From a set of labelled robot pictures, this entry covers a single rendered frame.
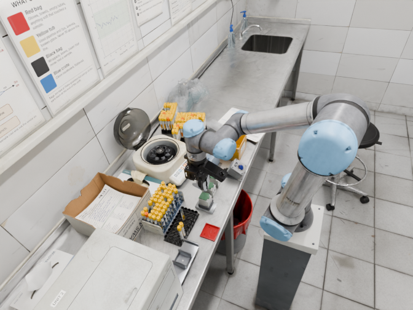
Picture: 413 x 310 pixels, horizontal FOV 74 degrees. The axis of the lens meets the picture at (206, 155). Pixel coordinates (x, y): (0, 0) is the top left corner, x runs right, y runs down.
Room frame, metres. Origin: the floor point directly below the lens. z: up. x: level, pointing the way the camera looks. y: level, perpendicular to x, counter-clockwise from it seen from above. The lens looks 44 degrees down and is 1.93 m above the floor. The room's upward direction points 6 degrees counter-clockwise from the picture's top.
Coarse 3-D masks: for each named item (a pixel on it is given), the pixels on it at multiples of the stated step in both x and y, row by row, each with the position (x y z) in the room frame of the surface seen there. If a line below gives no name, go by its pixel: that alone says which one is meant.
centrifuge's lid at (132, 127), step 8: (120, 112) 1.14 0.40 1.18; (128, 112) 1.13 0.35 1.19; (136, 112) 1.22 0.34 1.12; (144, 112) 1.20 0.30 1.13; (120, 120) 1.09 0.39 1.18; (128, 120) 1.19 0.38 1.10; (136, 120) 1.21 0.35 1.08; (144, 120) 1.22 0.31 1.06; (120, 128) 1.13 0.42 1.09; (128, 128) 1.17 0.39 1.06; (136, 128) 1.19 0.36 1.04; (144, 128) 1.21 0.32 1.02; (120, 136) 1.11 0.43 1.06; (128, 136) 1.15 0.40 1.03; (136, 136) 1.17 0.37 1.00; (144, 136) 1.18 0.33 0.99; (120, 144) 1.04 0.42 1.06; (128, 144) 1.11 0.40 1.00; (136, 144) 1.13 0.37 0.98
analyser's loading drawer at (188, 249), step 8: (184, 240) 0.56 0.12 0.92; (184, 248) 0.53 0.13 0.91; (192, 248) 0.53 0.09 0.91; (176, 256) 0.50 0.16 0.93; (184, 256) 0.50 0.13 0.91; (192, 256) 0.50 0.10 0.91; (176, 264) 0.47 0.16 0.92; (184, 264) 0.46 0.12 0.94; (176, 272) 0.44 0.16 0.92; (184, 272) 0.44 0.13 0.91
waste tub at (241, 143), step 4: (244, 136) 1.13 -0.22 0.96; (240, 140) 1.14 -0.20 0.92; (244, 140) 1.09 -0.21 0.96; (236, 144) 1.15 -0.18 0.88; (240, 144) 1.14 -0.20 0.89; (244, 144) 1.09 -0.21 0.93; (236, 148) 1.02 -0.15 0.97; (240, 148) 1.03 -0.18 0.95; (244, 148) 1.09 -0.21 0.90; (236, 152) 1.02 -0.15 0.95; (240, 152) 1.04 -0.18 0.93; (236, 156) 1.02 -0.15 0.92; (240, 156) 1.04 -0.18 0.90; (232, 160) 1.03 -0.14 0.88
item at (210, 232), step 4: (208, 224) 0.65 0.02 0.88; (204, 228) 0.64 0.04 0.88; (208, 228) 0.64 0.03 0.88; (212, 228) 0.63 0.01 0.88; (216, 228) 0.63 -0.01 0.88; (220, 228) 0.63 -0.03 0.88; (204, 232) 0.62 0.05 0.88; (208, 232) 0.62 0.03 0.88; (212, 232) 0.61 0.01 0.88; (216, 232) 0.61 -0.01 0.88; (200, 236) 0.60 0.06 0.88; (204, 236) 0.60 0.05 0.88; (208, 236) 0.60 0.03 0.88; (212, 236) 0.60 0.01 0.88; (216, 236) 0.59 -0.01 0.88; (212, 240) 0.58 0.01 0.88
